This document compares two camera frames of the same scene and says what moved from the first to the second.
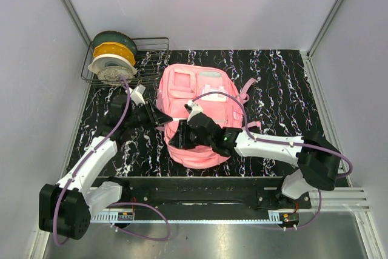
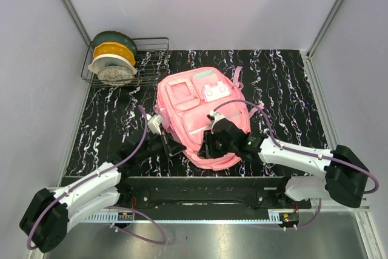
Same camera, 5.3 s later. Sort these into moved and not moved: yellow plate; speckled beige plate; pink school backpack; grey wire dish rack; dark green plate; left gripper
Moved: left gripper; pink school backpack
Not moved: dark green plate; grey wire dish rack; speckled beige plate; yellow plate
